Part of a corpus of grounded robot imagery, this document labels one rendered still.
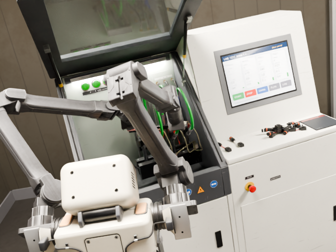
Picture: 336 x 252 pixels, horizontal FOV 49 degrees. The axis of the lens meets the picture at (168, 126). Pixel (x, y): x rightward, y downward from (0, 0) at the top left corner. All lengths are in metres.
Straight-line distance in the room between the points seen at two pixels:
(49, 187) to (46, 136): 2.59
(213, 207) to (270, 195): 0.33
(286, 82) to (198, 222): 0.92
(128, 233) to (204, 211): 0.89
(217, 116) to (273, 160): 0.37
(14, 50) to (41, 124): 0.74
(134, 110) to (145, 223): 0.31
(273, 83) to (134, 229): 1.35
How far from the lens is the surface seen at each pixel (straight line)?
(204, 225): 1.96
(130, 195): 1.07
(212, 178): 1.85
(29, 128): 3.86
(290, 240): 2.29
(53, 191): 1.27
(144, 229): 1.07
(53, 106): 1.47
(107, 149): 2.22
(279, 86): 2.19
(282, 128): 2.07
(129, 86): 1.00
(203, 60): 2.01
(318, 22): 3.71
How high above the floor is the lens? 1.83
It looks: 21 degrees down
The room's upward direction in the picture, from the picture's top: 11 degrees counter-clockwise
